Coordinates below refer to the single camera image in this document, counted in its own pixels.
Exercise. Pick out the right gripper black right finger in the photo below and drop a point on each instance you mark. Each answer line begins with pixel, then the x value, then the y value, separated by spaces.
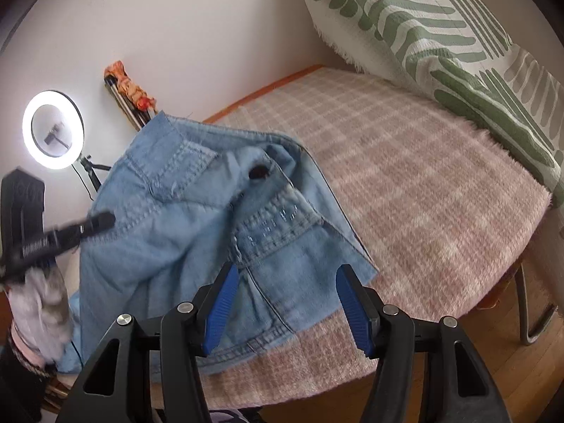
pixel 457 385

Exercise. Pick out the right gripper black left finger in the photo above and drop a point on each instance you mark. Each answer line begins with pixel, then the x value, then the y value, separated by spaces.
pixel 114 385

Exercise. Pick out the light blue denim pants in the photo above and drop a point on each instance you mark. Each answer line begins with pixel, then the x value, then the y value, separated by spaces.
pixel 189 197

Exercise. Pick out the left hand white glove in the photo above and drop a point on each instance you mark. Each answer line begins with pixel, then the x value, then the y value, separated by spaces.
pixel 42 325

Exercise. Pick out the black mini tripod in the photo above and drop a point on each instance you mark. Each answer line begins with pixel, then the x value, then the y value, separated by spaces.
pixel 92 169

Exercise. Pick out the metal chair leg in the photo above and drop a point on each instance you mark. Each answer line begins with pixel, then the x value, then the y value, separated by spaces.
pixel 536 309

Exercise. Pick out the folded silver tripod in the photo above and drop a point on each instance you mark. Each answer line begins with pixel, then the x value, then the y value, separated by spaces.
pixel 135 116

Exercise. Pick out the beige checkered bed blanket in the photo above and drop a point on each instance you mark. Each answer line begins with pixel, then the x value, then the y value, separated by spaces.
pixel 441 208

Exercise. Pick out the orange patterned cloth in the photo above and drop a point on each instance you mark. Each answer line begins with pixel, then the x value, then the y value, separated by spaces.
pixel 130 90

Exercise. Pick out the green white patterned pillow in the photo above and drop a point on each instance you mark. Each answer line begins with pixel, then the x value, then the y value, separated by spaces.
pixel 457 53

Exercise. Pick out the white led ring light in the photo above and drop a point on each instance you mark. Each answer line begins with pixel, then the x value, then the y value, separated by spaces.
pixel 53 130

